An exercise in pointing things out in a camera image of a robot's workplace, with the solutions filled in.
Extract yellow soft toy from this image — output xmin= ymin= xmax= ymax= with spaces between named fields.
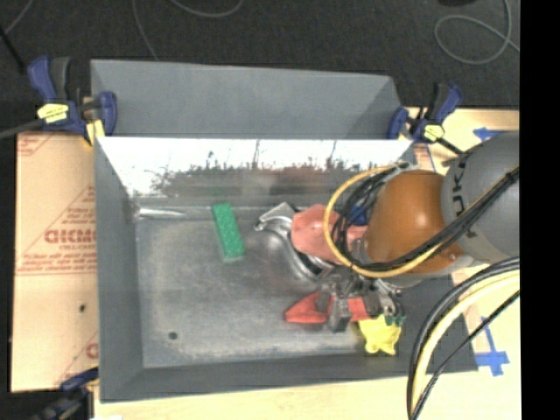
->
xmin=356 ymin=313 xmax=403 ymax=357

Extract brown cardboard board, red print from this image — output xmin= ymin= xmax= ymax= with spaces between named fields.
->
xmin=9 ymin=129 xmax=102 ymax=394

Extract grey metal bin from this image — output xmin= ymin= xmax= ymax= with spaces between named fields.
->
xmin=89 ymin=58 xmax=479 ymax=402

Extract dark green flat block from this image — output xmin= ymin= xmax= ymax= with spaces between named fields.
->
xmin=210 ymin=201 xmax=247 ymax=263

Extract pink soft toy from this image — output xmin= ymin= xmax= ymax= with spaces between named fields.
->
xmin=290 ymin=204 xmax=371 ymax=266

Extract shiny silver curved tool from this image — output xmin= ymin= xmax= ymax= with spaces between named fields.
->
xmin=255 ymin=202 xmax=338 ymax=284

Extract red soft toy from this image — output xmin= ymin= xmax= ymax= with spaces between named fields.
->
xmin=283 ymin=290 xmax=382 ymax=328

